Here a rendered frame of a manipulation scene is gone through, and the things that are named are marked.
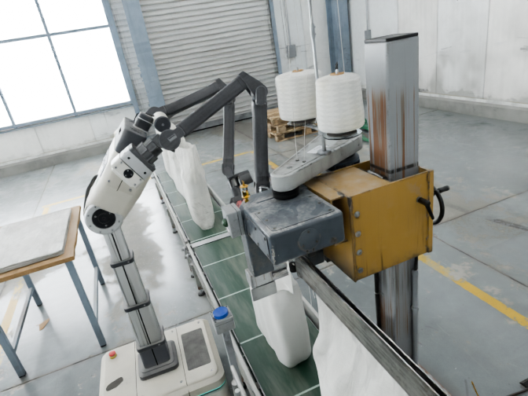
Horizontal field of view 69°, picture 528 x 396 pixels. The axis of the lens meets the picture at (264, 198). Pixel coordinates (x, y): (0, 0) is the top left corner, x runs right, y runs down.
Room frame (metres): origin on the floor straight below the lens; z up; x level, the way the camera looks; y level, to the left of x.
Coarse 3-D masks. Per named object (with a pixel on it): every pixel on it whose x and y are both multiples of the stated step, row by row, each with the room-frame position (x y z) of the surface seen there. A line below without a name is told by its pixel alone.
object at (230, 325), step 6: (228, 306) 1.28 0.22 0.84; (210, 312) 1.27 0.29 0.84; (228, 318) 1.21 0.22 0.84; (216, 324) 1.20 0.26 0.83; (222, 324) 1.21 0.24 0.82; (228, 324) 1.21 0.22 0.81; (234, 324) 1.22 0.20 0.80; (216, 330) 1.20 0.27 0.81; (222, 330) 1.20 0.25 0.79; (228, 330) 1.21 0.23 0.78
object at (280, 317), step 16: (288, 288) 1.33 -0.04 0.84; (256, 304) 1.54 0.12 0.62; (272, 304) 1.35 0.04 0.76; (288, 304) 1.34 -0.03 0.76; (256, 320) 1.61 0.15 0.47; (272, 320) 1.38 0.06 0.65; (288, 320) 1.34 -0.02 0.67; (304, 320) 1.35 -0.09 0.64; (272, 336) 1.39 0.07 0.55; (288, 336) 1.33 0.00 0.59; (304, 336) 1.35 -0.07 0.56; (288, 352) 1.32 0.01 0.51; (304, 352) 1.35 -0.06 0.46
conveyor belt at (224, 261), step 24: (240, 240) 2.64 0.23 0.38; (216, 264) 2.36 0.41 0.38; (240, 264) 2.31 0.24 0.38; (216, 288) 2.07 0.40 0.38; (240, 288) 2.03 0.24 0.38; (240, 312) 1.81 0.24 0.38; (240, 336) 1.61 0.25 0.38; (264, 336) 1.58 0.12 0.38; (312, 336) 1.52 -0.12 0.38; (264, 360) 1.42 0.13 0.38; (312, 360) 1.37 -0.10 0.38; (264, 384) 1.28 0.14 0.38; (288, 384) 1.26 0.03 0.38; (312, 384) 1.24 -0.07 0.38
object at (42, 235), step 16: (16, 224) 2.76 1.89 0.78; (32, 224) 2.71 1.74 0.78; (48, 224) 2.65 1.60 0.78; (64, 224) 2.60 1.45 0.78; (0, 240) 2.50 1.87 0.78; (16, 240) 2.45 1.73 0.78; (32, 240) 2.40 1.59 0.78; (48, 240) 2.36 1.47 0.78; (0, 256) 2.24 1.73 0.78; (16, 256) 2.20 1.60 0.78; (32, 256) 2.17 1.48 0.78
